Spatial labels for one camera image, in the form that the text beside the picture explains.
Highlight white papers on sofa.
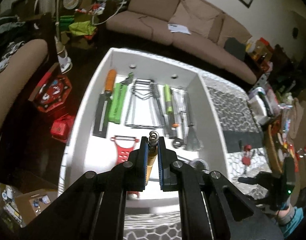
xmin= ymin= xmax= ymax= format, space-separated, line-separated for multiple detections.
xmin=168 ymin=23 xmax=192 ymax=35

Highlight white plastic container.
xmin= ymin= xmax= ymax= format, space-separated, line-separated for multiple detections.
xmin=248 ymin=87 xmax=274 ymax=126

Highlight orange handled corkscrew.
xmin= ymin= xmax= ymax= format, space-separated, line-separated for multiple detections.
xmin=145 ymin=131 xmax=160 ymax=185

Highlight steel whisk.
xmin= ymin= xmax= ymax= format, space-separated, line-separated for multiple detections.
xmin=172 ymin=89 xmax=186 ymax=148

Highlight white mug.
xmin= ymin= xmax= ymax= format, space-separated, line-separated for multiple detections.
xmin=56 ymin=41 xmax=73 ymax=74

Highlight red octagonal box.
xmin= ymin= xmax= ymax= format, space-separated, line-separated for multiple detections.
xmin=29 ymin=63 xmax=72 ymax=114

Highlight wooden handled knife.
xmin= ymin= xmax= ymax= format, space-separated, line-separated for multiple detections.
xmin=93 ymin=69 xmax=116 ymax=138

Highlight brown sofa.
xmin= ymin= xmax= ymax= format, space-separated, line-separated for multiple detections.
xmin=106 ymin=0 xmax=257 ymax=85

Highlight green handled peeler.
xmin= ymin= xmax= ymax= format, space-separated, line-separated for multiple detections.
xmin=163 ymin=85 xmax=178 ymax=139

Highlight white drawer box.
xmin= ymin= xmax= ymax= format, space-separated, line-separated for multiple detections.
xmin=57 ymin=47 xmax=231 ymax=201

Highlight round tin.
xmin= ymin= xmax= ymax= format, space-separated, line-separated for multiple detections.
xmin=63 ymin=0 xmax=82 ymax=10

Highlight brown chair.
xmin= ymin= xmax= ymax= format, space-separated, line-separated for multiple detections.
xmin=0 ymin=39 xmax=48 ymax=130

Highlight red grater peeler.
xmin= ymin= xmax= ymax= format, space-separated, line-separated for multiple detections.
xmin=110 ymin=135 xmax=140 ymax=199

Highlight green bag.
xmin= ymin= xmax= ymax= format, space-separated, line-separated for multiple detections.
xmin=68 ymin=21 xmax=96 ymax=36

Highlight wire potato masher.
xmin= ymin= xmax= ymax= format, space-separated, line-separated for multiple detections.
xmin=124 ymin=79 xmax=163 ymax=129

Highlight red winged corkscrew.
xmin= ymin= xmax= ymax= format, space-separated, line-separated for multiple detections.
xmin=241 ymin=145 xmax=252 ymax=175

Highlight patterned tablecloth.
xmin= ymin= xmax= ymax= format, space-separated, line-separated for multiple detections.
xmin=124 ymin=73 xmax=271 ymax=239

